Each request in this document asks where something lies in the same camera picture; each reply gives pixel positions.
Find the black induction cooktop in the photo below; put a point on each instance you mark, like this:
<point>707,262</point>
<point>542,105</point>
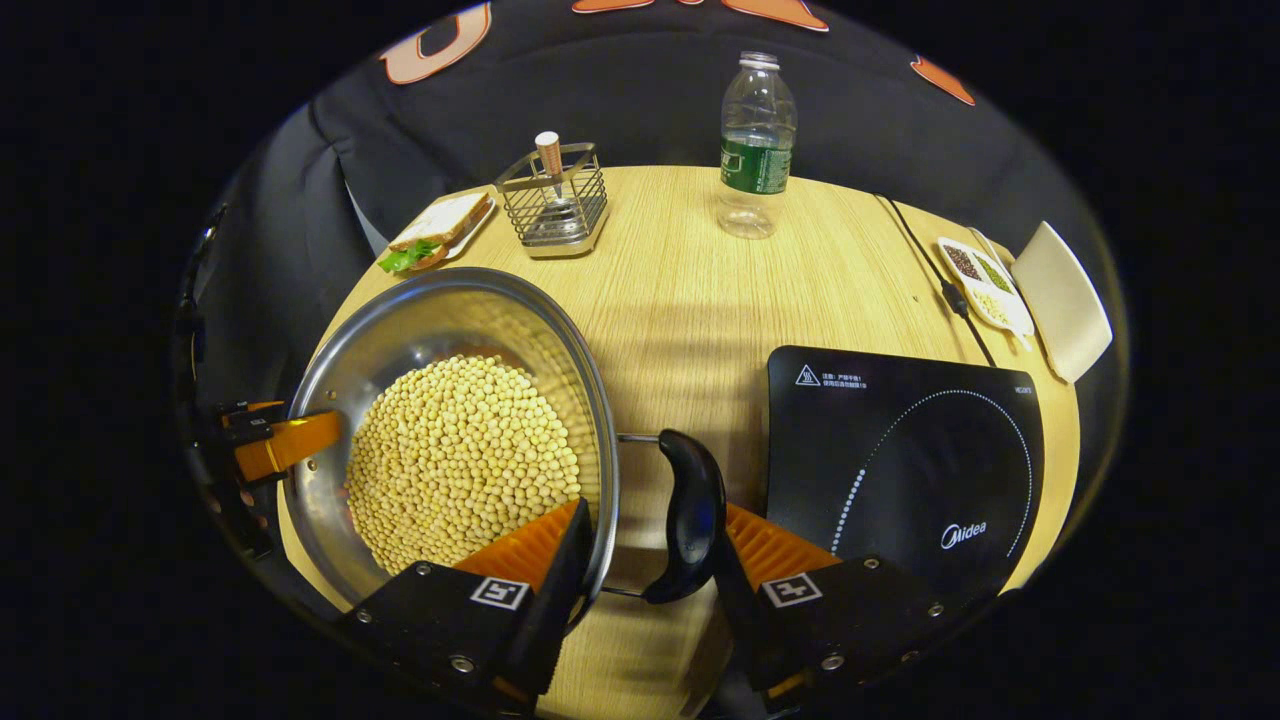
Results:
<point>900,450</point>

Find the white toaster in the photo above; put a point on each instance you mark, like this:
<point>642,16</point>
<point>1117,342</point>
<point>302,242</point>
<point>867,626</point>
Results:
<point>1065,300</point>

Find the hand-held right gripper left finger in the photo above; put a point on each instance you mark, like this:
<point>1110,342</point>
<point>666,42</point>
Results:
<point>560,610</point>

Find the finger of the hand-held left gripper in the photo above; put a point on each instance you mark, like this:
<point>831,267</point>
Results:
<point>295,440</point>

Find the glass shaker wooden cap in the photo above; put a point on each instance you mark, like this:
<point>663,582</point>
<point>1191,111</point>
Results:
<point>550,160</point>

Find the small white plate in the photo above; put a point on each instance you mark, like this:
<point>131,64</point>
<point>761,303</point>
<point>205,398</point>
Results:
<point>484,232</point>

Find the clear plastic water bottle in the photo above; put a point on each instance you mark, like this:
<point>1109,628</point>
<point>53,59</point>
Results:
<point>757,160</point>

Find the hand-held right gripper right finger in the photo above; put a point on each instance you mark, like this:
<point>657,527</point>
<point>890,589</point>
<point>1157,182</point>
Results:
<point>745,630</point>

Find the pile of yellow soybeans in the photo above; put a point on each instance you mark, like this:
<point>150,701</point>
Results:
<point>460,460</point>

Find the white divided plate with beans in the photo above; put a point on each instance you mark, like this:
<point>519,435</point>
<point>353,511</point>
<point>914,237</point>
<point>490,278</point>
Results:
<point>985,285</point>

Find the sandwich with lettuce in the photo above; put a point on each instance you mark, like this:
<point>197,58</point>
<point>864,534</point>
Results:
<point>440,222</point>

